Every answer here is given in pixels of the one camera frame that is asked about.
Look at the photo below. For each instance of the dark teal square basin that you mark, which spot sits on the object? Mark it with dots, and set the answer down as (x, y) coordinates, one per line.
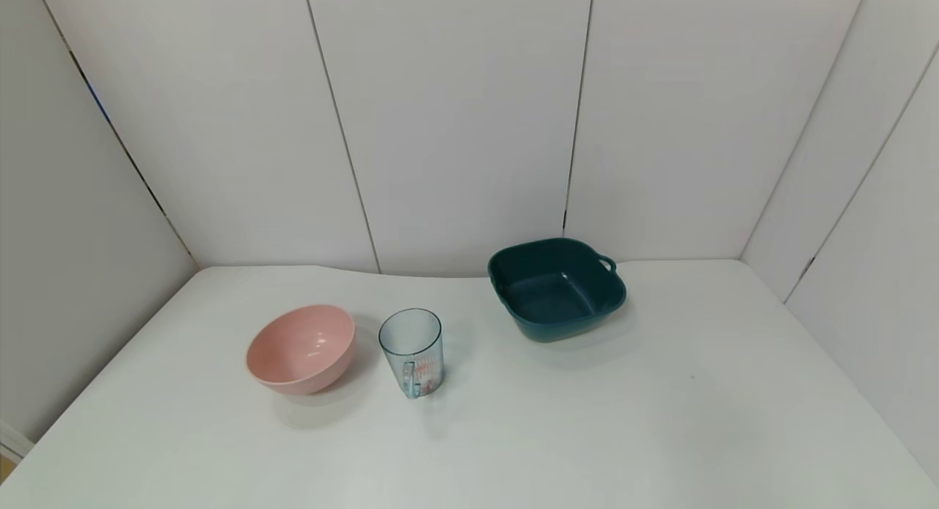
(554, 296)

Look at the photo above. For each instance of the pink round bowl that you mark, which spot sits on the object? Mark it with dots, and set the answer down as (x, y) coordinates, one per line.
(297, 351)

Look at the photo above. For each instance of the transparent blue ribbed cup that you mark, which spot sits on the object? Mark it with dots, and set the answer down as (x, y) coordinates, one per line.
(411, 344)

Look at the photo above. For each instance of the red and white pellets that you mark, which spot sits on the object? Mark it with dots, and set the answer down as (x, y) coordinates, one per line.
(428, 378)

